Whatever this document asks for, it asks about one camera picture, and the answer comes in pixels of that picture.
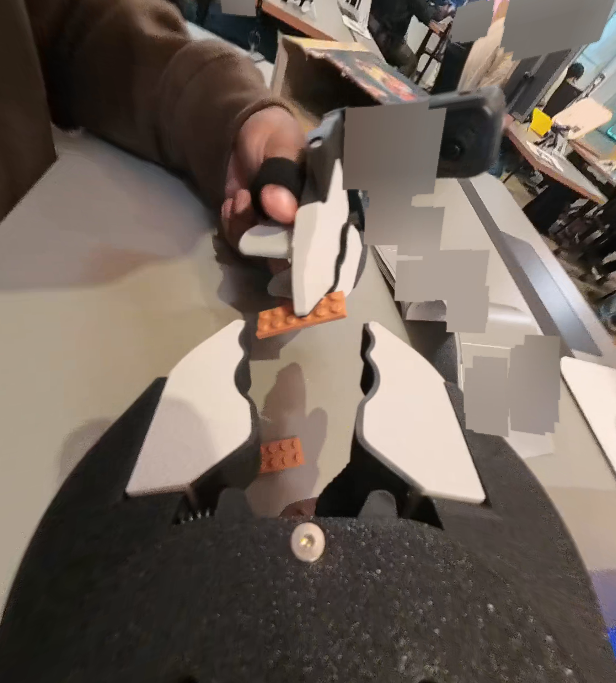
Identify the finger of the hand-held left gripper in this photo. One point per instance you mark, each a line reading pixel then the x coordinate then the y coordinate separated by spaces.
pixel 316 251
pixel 354 261

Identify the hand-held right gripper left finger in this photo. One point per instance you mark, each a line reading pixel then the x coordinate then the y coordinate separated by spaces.
pixel 196 421

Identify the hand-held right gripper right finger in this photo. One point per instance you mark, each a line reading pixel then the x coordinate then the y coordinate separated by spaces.
pixel 420 432

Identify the colourful printed box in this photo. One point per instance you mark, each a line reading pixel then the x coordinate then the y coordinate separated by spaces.
pixel 313 80

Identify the brown long plate brick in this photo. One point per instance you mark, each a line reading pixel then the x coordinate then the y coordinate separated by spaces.
pixel 281 323

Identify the brown short plate brick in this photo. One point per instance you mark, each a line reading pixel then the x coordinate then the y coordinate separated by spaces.
pixel 284 453

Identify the grey instruction booklet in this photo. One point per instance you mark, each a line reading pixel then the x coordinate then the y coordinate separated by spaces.
pixel 505 320

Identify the person's left forearm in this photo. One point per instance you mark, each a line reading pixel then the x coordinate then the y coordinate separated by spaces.
pixel 153 90

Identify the grey desk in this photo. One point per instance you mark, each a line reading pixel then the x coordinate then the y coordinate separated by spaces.
pixel 73 347

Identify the wooden office desk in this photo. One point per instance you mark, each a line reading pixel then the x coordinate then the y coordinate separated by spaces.
pixel 553 160

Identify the person's left hand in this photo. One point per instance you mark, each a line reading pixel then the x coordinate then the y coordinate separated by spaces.
pixel 265 138

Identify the black tablet on pole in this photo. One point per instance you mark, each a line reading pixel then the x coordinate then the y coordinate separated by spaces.
pixel 537 85

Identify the small wooden panel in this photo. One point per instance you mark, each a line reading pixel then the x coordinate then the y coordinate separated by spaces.
pixel 585 117

